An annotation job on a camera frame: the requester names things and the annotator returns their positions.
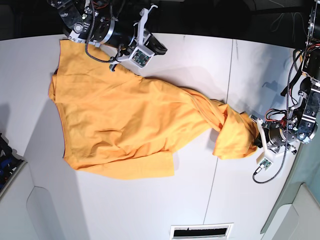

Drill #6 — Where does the white slotted vent panel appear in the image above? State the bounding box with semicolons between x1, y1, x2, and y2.
169;223;234;240

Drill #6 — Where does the orange yellow t-shirt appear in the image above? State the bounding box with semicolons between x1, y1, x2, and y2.
48;40;259;180

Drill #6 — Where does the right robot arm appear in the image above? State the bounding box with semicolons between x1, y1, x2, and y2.
47;0;167;63

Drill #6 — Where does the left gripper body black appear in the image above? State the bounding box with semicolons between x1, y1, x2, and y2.
249;114;268;150

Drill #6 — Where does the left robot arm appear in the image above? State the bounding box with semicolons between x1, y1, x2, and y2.
253;0;320;152

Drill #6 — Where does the box of dark items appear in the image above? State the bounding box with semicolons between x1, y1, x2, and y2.
0;133;26;194

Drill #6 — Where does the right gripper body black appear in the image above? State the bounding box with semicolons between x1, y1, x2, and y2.
124;33;168;58

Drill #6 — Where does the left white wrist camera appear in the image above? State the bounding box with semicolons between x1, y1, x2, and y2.
254;123;297;175

